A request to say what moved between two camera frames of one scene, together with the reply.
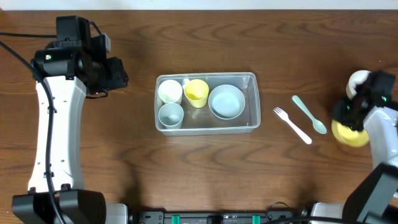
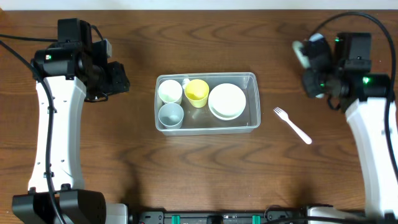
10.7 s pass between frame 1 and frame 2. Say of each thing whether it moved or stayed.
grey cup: stayed
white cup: stayed
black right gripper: moved
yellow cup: stayed
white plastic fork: stayed
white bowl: moved
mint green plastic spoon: moved
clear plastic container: stayed
